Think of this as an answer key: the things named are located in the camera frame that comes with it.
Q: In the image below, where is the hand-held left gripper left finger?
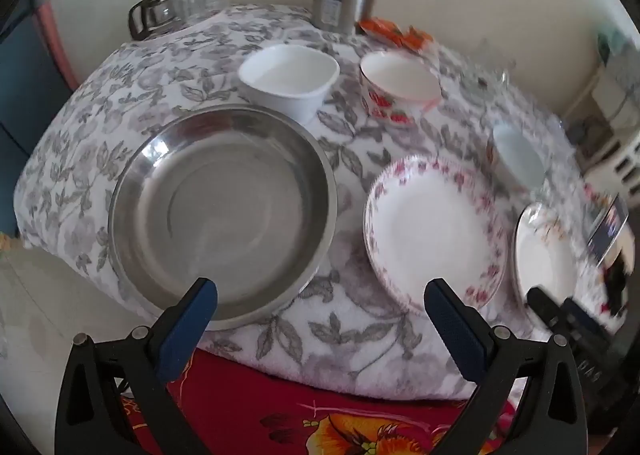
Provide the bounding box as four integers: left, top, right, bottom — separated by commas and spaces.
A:
55, 277, 219, 455

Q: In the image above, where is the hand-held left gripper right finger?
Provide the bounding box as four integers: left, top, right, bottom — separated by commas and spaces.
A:
423, 278, 589, 455

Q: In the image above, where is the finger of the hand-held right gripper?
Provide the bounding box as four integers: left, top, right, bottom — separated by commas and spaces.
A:
528, 287, 569, 336
562, 297, 604, 344

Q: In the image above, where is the yellow flower plate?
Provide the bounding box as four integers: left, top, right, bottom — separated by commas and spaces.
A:
510, 202, 581, 332

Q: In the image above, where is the pink floral plate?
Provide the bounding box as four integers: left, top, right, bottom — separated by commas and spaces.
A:
363, 154, 510, 319

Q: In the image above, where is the stainless steel basin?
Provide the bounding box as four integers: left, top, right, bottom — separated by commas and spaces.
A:
107, 104, 339, 331

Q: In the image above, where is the small pale blue bowl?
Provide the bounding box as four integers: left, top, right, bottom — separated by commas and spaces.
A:
487, 123, 547, 194

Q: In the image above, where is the strawberry print red-rimmed bowl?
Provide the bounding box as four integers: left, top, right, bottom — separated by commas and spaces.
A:
359, 51, 443, 127

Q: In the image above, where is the white square bowl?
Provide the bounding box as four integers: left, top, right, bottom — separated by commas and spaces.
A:
238, 44, 341, 125

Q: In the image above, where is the smartphone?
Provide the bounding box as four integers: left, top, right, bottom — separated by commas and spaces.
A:
587, 194, 630, 267

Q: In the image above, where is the red floral blanket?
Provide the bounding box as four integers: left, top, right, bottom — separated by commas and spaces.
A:
119, 349, 517, 455

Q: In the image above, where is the white shelf rack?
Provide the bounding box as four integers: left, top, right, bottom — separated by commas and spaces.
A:
581, 69, 640, 196

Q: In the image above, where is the grey floral blanket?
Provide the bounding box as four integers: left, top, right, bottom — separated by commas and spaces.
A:
14, 3, 609, 404

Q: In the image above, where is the clear glass mug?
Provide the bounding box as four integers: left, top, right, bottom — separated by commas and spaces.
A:
459, 37, 517, 96

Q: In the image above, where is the white printed storage bag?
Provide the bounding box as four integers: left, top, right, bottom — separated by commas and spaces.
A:
596, 24, 636, 66

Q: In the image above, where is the dark blue cabinet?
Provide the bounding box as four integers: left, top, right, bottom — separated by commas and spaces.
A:
0, 0, 76, 172

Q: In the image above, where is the orange snack packet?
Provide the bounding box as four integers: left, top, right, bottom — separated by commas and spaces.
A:
397, 26, 432, 51
358, 17, 402, 39

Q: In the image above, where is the pink upright strip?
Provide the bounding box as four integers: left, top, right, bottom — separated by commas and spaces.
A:
34, 2, 79, 92

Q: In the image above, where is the glass teapot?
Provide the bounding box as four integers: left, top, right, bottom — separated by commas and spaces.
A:
127, 0, 184, 41

